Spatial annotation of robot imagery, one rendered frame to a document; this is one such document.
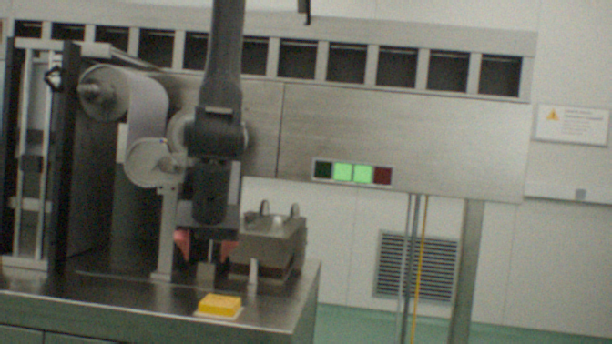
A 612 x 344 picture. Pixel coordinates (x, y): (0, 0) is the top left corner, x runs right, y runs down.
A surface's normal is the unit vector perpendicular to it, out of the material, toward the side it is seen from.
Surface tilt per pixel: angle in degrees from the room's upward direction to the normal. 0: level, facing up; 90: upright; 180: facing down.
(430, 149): 90
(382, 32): 90
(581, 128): 90
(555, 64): 90
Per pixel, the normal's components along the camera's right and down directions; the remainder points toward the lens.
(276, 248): -0.11, 0.04
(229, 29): 0.18, 0.14
